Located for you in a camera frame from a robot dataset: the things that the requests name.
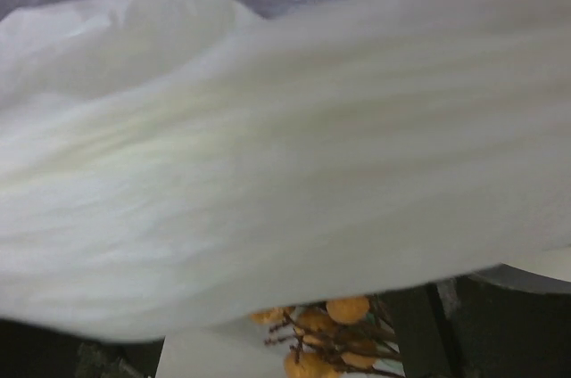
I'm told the brown fake walnuts cluster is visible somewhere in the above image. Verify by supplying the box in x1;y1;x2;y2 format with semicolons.
249;294;405;377

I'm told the cream plate with dark rim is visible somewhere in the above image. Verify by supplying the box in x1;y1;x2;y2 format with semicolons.
473;246;570;295

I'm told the pale green plastic bag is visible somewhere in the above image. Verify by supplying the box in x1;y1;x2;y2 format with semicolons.
1;0;570;341

